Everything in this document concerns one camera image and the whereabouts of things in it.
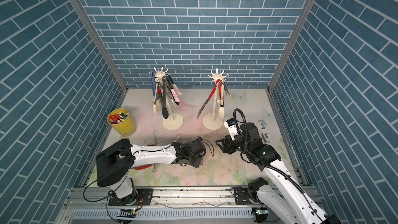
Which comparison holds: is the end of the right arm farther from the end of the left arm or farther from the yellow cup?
the yellow cup

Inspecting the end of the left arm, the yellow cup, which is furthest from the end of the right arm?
the yellow cup

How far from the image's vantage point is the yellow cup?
0.87m
